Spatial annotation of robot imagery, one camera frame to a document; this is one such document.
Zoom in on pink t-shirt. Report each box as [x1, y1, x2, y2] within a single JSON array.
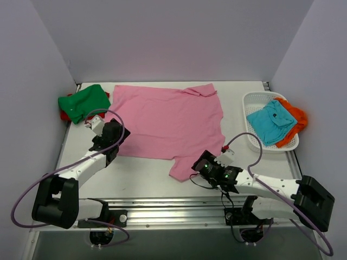
[[110, 83, 225, 181]]

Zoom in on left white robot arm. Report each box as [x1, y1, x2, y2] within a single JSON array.
[[31, 119, 130, 229]]

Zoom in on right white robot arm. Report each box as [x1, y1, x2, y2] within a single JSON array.
[[192, 150, 335, 232]]

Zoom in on green folded t-shirt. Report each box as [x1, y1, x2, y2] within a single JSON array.
[[58, 84, 111, 124]]

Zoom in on red folded t-shirt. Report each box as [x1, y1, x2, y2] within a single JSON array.
[[58, 92, 111, 124]]

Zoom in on turquoise t-shirt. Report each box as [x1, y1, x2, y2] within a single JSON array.
[[246, 100, 297, 146]]

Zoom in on white perforated plastic basket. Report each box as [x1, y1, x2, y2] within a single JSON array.
[[242, 92, 299, 153]]

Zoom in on orange t-shirt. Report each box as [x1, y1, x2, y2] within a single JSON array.
[[275, 97, 308, 148]]

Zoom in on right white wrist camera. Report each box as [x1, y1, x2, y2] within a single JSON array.
[[214, 145, 235, 167]]

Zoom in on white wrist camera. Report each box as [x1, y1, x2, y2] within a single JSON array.
[[84, 115, 105, 136], [214, 145, 235, 167]]

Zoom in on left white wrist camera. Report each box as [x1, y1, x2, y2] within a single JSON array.
[[84, 115, 105, 136]]

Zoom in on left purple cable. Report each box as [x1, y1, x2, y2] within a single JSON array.
[[10, 108, 131, 248]]

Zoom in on purple cable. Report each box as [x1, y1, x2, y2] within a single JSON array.
[[10, 108, 131, 248], [222, 132, 334, 257]]

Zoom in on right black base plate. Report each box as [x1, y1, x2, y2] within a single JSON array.
[[223, 207, 271, 226]]

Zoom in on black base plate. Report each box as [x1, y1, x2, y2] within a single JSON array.
[[77, 210, 128, 228], [223, 207, 271, 226]]

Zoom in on aluminium rail frame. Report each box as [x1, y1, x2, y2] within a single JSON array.
[[29, 81, 325, 233]]

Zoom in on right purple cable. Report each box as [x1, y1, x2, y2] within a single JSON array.
[[222, 132, 334, 257]]

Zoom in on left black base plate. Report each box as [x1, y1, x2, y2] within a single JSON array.
[[77, 210, 128, 228]]

